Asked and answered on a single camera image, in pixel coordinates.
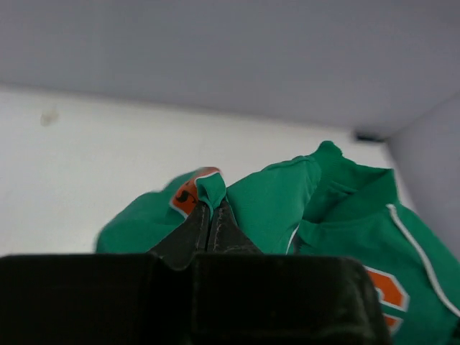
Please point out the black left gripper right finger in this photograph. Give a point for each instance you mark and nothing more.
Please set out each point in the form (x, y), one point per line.
(225, 237)

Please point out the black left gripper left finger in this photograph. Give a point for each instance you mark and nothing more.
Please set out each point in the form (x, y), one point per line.
(190, 238)

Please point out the green varsity jacket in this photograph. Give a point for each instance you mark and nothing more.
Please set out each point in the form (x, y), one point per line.
(319, 204)

